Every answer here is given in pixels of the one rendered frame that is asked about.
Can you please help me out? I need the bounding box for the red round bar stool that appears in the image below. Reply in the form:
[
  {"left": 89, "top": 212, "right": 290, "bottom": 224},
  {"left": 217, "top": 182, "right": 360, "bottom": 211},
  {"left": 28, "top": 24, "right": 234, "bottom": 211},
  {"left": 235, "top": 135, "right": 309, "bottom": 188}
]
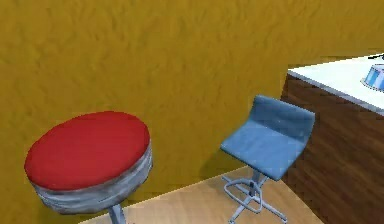
[{"left": 23, "top": 110, "right": 154, "bottom": 224}]

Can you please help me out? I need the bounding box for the brown counter with white top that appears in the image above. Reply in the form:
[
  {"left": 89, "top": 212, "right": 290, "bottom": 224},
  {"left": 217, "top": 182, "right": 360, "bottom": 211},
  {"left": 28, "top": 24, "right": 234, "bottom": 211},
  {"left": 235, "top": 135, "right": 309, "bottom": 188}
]
[{"left": 280, "top": 53, "right": 384, "bottom": 224}]

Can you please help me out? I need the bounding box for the blue bar chair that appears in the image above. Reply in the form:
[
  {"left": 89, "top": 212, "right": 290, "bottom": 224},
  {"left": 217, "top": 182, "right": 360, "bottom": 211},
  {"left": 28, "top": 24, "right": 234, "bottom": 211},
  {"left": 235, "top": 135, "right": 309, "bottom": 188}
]
[{"left": 219, "top": 94, "right": 316, "bottom": 224}]

